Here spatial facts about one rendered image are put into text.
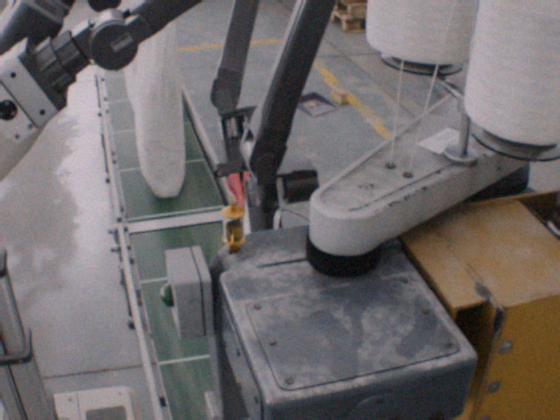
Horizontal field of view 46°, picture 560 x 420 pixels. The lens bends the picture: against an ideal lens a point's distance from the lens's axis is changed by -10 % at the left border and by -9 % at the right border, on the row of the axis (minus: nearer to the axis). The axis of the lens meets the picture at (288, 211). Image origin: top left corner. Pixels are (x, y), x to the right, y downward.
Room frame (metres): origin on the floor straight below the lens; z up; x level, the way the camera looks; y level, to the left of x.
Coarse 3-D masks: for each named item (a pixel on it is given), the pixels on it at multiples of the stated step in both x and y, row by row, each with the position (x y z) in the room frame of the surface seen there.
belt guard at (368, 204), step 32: (448, 96) 1.06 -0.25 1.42; (416, 128) 0.92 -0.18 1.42; (384, 160) 0.82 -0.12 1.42; (416, 160) 0.82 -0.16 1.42; (480, 160) 0.83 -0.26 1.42; (512, 160) 0.89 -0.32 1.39; (320, 192) 0.73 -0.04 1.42; (352, 192) 0.73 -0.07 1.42; (384, 192) 0.73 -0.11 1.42; (416, 192) 0.74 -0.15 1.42; (448, 192) 0.78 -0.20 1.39; (320, 224) 0.69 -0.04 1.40; (352, 224) 0.68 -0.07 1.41; (384, 224) 0.70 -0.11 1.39; (416, 224) 0.74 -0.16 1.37
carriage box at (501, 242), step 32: (544, 192) 0.89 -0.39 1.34; (448, 224) 0.80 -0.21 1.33; (480, 224) 0.80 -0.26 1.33; (512, 224) 0.80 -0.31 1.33; (544, 224) 0.81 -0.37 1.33; (480, 256) 0.72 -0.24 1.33; (512, 256) 0.72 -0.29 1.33; (544, 256) 0.72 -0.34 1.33; (512, 288) 0.65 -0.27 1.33; (544, 288) 0.65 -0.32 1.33; (480, 320) 0.64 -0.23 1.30; (512, 320) 0.62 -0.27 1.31; (544, 320) 0.63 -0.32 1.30; (480, 352) 0.62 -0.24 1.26; (512, 352) 0.62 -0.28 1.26; (544, 352) 0.64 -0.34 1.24; (480, 384) 0.61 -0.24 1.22; (512, 384) 0.63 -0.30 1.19; (544, 384) 0.65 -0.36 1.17; (480, 416) 0.62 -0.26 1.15; (512, 416) 0.63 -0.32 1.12; (544, 416) 0.65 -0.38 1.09
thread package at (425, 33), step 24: (384, 0) 0.91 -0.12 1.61; (408, 0) 0.89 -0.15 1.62; (432, 0) 0.88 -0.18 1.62; (456, 0) 0.88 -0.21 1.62; (384, 24) 0.91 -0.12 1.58; (408, 24) 0.88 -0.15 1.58; (432, 24) 0.88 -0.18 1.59; (456, 24) 0.88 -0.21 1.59; (384, 48) 0.91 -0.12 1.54; (408, 48) 0.88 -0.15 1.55; (432, 48) 0.88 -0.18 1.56; (456, 48) 0.88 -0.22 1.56
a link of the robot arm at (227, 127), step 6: (240, 114) 1.41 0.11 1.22; (222, 120) 1.40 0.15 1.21; (228, 120) 1.40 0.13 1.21; (234, 120) 1.40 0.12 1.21; (240, 120) 1.41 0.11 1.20; (246, 120) 1.40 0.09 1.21; (222, 126) 1.39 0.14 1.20; (228, 126) 1.39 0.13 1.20; (234, 126) 1.39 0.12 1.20; (240, 126) 1.40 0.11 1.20; (246, 126) 1.40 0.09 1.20; (222, 132) 1.38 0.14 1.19; (228, 132) 1.38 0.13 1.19; (234, 132) 1.38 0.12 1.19; (240, 132) 1.39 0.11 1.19; (222, 138) 1.38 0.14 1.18; (234, 138) 1.38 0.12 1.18
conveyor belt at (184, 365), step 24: (144, 240) 2.18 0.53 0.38; (168, 240) 2.18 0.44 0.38; (192, 240) 2.19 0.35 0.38; (216, 240) 2.19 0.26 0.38; (144, 264) 2.02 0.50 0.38; (144, 288) 1.88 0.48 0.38; (168, 312) 1.76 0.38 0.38; (168, 336) 1.64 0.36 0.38; (168, 360) 1.53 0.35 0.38; (192, 360) 1.54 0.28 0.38; (168, 384) 1.43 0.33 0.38; (192, 384) 1.43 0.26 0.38; (192, 408) 1.34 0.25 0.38
